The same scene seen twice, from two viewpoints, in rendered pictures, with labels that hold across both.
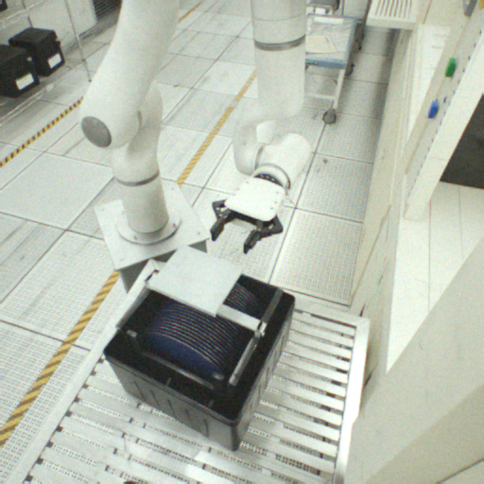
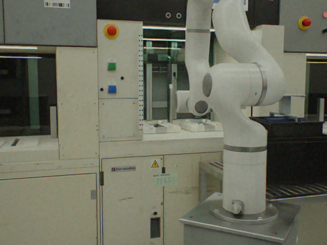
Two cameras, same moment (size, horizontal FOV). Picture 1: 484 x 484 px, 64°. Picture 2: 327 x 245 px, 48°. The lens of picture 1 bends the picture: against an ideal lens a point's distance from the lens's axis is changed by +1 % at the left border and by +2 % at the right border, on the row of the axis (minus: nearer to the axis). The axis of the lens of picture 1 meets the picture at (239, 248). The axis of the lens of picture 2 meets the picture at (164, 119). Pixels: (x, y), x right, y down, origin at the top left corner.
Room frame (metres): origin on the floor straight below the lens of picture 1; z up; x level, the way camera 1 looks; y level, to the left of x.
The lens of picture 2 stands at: (1.61, 0.99, 1.13)
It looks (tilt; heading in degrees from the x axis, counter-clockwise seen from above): 6 degrees down; 235
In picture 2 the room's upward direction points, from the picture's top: straight up
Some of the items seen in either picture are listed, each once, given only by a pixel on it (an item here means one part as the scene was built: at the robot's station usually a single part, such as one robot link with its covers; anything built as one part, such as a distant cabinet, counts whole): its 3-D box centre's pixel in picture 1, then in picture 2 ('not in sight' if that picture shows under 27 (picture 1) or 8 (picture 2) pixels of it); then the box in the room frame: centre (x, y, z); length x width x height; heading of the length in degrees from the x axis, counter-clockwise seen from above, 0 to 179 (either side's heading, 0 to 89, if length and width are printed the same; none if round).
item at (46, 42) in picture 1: (38, 51); not in sight; (3.18, 1.59, 0.31); 0.30 x 0.28 x 0.26; 165
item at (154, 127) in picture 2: not in sight; (156, 126); (0.50, -0.66, 0.89); 0.22 x 0.21 x 0.04; 71
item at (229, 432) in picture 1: (207, 343); (283, 153); (0.38, 0.07, 0.85); 0.28 x 0.28 x 0.17; 63
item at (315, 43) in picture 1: (318, 43); not in sight; (2.95, -0.57, 0.47); 0.31 x 0.23 x 0.02; 3
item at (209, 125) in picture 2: not in sight; (202, 125); (0.24, -0.57, 0.89); 0.22 x 0.21 x 0.04; 71
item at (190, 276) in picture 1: (205, 323); (283, 133); (0.38, 0.07, 0.93); 0.24 x 0.20 x 0.32; 63
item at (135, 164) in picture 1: (133, 125); (235, 106); (0.86, 0.26, 1.07); 0.19 x 0.12 x 0.24; 162
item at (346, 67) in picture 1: (320, 65); not in sight; (3.11, -0.65, 0.24); 0.97 x 0.52 x 0.48; 164
